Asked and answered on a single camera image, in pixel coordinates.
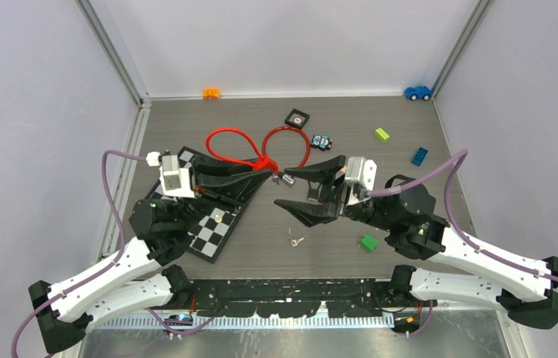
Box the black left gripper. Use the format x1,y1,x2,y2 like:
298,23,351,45
175,156,271,233

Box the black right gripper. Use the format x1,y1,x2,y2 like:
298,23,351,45
274,152,398,230

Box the small black cable padlock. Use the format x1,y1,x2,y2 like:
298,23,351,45
307,181,321,203

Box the small red cable padlock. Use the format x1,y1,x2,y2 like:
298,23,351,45
204,127,281,186

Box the silver keys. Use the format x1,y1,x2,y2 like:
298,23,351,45
286,228,308,247

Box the red cable lock chrome cylinder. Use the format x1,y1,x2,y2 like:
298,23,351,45
262,125,311,187

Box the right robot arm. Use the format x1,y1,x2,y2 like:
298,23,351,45
276,155,558,330

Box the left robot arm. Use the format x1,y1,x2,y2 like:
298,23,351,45
28,151,277,354

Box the black white checkerboard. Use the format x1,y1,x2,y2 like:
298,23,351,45
145,146,247,263

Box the blue owl toy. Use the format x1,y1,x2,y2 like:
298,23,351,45
310,134,333,151

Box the dark green cube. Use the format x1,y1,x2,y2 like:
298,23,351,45
359,234,379,252

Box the black square framed box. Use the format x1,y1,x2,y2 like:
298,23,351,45
284,108,310,130

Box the orange toy car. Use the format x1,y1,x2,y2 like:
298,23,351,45
202,87,221,100

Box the lime green block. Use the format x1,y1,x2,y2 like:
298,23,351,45
374,128,390,142

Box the blue lego brick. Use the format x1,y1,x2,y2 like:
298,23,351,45
410,147,428,166

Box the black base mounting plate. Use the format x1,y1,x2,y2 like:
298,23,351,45
153,278,429,318

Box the blue toy car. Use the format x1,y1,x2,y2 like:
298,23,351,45
404,86,433,101

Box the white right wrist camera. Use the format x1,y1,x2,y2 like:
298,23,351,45
344,157,377,205

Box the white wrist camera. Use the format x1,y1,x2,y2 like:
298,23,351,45
344,157,377,205
159,152,195,198

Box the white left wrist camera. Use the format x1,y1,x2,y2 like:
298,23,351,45
159,152,195,198

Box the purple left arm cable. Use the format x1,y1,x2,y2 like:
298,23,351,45
10,150,161,358

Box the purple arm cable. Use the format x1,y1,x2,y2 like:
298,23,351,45
10,150,161,358
368,148,558,310

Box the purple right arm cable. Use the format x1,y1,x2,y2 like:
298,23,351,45
368,148,558,310

